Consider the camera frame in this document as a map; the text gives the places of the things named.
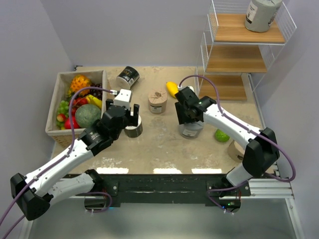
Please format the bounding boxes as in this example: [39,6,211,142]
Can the white wire wooden shelf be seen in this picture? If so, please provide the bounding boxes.
[193,0,297,102]

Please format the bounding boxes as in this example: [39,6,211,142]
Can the dark purple grapes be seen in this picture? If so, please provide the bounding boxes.
[89,83,103,100]

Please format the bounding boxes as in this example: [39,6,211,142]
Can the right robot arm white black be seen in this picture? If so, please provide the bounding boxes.
[175,87,280,196]

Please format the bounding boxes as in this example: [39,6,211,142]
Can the red apple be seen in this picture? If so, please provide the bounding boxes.
[64,116,81,129]

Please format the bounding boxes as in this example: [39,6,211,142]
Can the green netted melon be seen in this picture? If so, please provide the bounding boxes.
[75,104,101,128]

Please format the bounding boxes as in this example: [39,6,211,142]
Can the orange spiky fruit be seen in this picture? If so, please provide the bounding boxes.
[68,74,92,97]

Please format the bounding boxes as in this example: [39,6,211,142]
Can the yellow mango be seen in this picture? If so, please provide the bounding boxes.
[166,82,181,99]

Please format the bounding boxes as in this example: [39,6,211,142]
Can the yellow banana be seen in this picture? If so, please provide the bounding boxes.
[85,95,102,109]

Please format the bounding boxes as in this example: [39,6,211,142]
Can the green grapes bunch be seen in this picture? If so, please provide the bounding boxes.
[56,100,69,128]

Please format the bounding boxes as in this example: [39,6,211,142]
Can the clear wrapped white tissue roll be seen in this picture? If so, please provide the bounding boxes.
[124,116,143,138]

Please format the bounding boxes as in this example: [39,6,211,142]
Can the small peach fruit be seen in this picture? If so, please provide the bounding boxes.
[56,114,66,122]

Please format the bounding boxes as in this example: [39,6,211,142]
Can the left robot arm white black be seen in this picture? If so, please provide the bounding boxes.
[10,100,140,221]

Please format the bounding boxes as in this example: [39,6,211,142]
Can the black wrapped tissue roll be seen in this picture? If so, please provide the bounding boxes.
[116,66,140,90]

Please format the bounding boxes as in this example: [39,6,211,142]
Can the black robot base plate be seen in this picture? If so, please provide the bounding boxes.
[86,169,251,208]

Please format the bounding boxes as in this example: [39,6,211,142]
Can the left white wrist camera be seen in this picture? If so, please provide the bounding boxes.
[114,89,132,109]

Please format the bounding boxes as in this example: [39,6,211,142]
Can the green lime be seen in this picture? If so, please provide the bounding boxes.
[214,129,230,143]

